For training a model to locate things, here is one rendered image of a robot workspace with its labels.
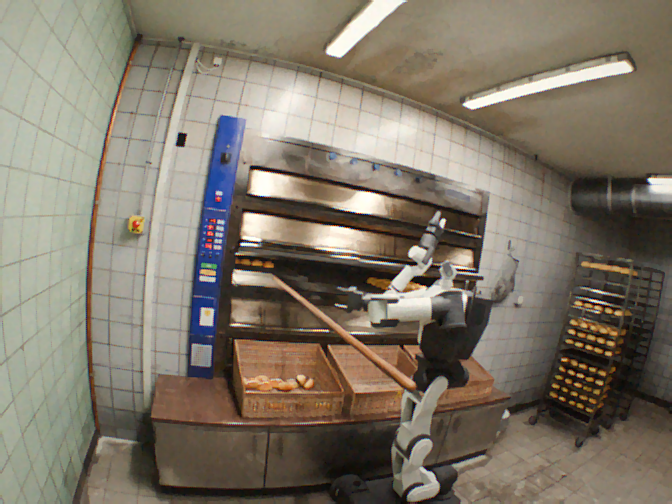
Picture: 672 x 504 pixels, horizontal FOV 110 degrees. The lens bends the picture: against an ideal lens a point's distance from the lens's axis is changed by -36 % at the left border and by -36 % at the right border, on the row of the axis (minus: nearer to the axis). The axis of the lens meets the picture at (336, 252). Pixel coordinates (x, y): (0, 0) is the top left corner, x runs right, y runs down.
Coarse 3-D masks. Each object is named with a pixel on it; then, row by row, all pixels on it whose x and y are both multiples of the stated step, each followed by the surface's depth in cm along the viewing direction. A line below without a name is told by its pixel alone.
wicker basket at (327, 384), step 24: (240, 360) 205; (264, 360) 211; (288, 360) 217; (312, 360) 223; (240, 384) 177; (336, 384) 194; (240, 408) 171; (264, 408) 169; (288, 408) 183; (312, 408) 188; (336, 408) 184
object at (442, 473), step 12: (432, 468) 172; (444, 468) 171; (348, 480) 174; (360, 480) 170; (384, 480) 182; (444, 480) 164; (456, 480) 169; (348, 492) 165; (360, 492) 166; (372, 492) 169; (384, 492) 170; (396, 492) 170; (444, 492) 165
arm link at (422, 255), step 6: (420, 240) 187; (414, 246) 185; (420, 246) 185; (426, 246) 182; (432, 246) 183; (414, 252) 182; (420, 252) 181; (426, 252) 181; (432, 252) 180; (414, 258) 182; (420, 258) 182; (426, 258) 179; (420, 264) 186; (426, 264) 180
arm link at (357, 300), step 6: (354, 288) 165; (354, 294) 165; (360, 294) 164; (366, 294) 164; (372, 294) 164; (348, 300) 165; (354, 300) 165; (360, 300) 164; (366, 300) 162; (372, 300) 161; (348, 306) 165; (354, 306) 165; (360, 306) 164; (366, 306) 162
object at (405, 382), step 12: (276, 276) 247; (288, 288) 212; (300, 300) 187; (312, 312) 169; (336, 324) 145; (348, 336) 132; (360, 348) 121; (372, 360) 112; (384, 360) 110; (396, 372) 100; (408, 384) 93
